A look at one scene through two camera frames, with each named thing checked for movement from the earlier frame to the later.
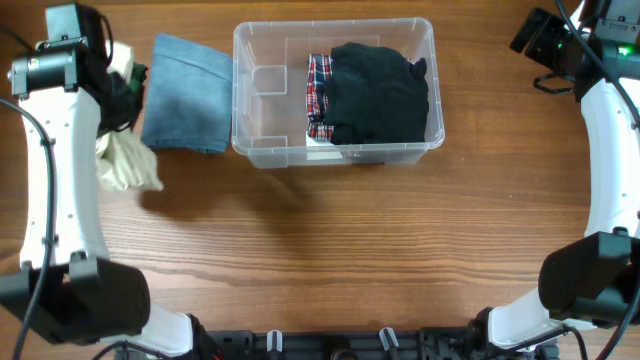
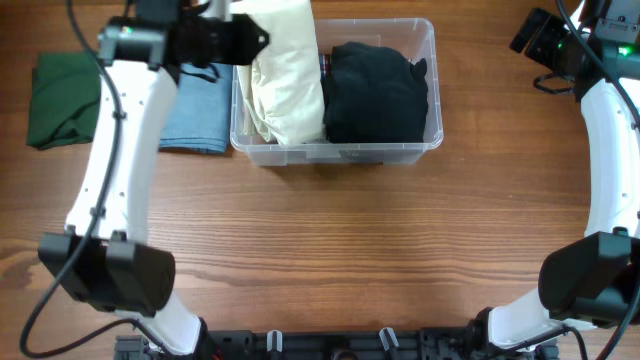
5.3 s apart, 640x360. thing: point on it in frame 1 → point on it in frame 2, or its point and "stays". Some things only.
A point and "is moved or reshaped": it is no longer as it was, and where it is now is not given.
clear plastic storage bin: [269, 90] stays
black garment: [375, 95] stays
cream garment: [125, 161] is moved or reshaped
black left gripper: [129, 103] → [245, 31]
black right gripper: [552, 26] stays
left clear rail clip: [279, 340] stays
